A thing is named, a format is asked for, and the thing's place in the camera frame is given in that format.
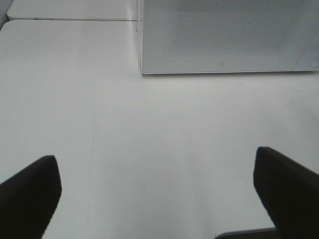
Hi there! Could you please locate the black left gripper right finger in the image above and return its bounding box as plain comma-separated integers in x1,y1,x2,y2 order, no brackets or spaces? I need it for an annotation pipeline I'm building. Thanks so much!
253,147,319,239

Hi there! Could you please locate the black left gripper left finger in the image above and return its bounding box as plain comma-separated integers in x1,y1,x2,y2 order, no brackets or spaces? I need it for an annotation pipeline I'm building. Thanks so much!
0,155,62,239

